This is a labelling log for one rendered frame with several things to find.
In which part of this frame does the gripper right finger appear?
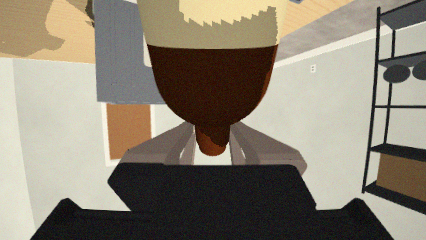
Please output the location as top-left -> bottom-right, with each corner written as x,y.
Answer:
229,121 -> 307,177

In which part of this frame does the brown bottle with beige label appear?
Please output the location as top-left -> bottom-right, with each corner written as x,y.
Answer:
137,0 -> 289,156

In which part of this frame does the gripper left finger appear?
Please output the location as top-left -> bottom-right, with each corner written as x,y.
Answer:
117,121 -> 196,165

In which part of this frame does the grey divided crate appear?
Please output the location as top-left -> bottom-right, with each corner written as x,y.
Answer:
94,0 -> 166,105

